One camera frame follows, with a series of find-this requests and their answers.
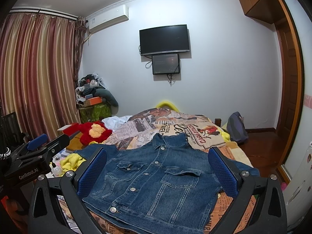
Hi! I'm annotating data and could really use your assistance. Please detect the blue denim jacket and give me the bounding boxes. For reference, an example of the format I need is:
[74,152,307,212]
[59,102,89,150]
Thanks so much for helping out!
[74,133,261,234]

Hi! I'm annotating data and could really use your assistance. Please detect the small clear bottle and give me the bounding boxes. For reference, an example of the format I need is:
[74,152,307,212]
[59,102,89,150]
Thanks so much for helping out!
[51,162,63,177]

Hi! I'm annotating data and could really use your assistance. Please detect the yellow blanket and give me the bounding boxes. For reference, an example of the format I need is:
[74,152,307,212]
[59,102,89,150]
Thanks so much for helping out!
[60,153,86,174]

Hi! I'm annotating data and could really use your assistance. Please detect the brown cardboard box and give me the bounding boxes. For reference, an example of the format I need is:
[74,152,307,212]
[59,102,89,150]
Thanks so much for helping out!
[66,132,85,152]

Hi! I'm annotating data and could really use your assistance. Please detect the red plush toy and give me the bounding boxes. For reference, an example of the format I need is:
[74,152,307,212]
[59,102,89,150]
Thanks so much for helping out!
[63,121,113,146]

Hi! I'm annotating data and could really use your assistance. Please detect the green patterned storage box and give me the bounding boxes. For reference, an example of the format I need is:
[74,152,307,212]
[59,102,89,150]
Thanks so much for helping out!
[78,103,112,123]

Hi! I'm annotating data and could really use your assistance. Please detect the orange shoe box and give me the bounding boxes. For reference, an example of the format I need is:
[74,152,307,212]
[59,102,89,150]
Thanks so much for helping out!
[83,97,103,107]

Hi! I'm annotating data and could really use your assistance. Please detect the white cloth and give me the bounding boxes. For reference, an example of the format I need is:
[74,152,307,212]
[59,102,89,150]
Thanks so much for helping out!
[102,116,131,130]

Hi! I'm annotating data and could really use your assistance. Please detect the pile of clutter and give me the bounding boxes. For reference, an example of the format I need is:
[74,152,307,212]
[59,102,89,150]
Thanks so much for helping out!
[75,72,106,103]

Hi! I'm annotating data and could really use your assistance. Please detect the dark grey pillow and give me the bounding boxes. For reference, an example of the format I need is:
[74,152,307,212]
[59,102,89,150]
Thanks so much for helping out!
[93,88,118,107]

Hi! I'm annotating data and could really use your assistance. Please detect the dark blue backpack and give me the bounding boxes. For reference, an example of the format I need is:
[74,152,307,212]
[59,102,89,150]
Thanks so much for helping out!
[226,112,249,144]

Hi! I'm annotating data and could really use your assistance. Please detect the striped red gold curtain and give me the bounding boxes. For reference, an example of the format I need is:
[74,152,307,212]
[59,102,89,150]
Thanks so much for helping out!
[1,13,86,139]

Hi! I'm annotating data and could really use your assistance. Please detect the newspaper print bedspread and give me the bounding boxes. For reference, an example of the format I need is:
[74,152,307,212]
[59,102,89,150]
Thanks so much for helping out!
[57,107,257,234]

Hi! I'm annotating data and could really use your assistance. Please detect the yellow headboard cushion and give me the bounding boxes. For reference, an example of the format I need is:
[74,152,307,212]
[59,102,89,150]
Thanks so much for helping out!
[156,100,179,112]

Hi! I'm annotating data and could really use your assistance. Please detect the white air conditioner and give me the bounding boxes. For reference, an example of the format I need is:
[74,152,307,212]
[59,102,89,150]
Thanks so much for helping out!
[88,5,129,34]

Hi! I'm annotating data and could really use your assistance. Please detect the wooden wardrobe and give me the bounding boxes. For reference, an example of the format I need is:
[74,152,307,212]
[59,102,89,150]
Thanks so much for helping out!
[237,0,305,184]

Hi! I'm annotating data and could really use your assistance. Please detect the small black wall monitor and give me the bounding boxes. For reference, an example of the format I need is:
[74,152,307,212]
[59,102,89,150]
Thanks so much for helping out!
[152,53,180,75]

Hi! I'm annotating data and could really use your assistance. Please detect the large black wall television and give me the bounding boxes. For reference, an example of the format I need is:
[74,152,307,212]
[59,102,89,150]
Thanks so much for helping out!
[139,24,190,56]

